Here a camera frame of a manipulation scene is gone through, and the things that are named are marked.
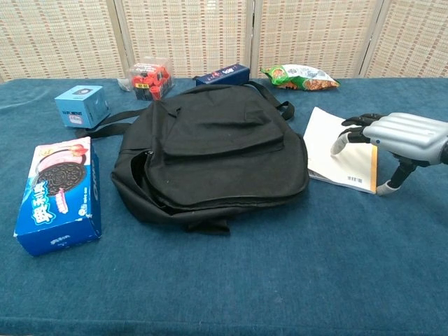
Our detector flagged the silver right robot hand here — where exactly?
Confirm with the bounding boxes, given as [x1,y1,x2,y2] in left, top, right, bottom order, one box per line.
[330,112,448,197]

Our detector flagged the white and yellow notebook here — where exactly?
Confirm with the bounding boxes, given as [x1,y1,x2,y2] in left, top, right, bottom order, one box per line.
[302,106,379,195]

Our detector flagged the black backpack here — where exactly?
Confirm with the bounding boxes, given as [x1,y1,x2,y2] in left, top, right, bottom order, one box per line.
[75,80,311,235]

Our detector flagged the green snack bag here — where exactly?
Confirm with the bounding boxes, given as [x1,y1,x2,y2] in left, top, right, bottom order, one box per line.
[260,64,341,92]

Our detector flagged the blue table cloth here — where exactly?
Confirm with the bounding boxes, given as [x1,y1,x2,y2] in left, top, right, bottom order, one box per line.
[0,77,448,336]

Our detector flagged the dark blue long box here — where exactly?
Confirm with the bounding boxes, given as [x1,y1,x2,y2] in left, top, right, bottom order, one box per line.
[192,63,251,87]

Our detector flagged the woven folding screen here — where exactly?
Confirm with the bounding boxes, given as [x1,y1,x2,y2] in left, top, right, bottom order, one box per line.
[0,0,448,84]

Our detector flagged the red snack packet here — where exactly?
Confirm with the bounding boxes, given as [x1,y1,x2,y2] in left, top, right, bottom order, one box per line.
[128,55,175,102]

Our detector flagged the light blue cube box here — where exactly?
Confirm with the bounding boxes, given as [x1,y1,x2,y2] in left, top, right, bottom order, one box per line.
[54,85,110,130]

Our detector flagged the blue oreo cookie box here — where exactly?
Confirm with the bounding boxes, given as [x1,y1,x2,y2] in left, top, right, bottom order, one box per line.
[13,136,103,258]

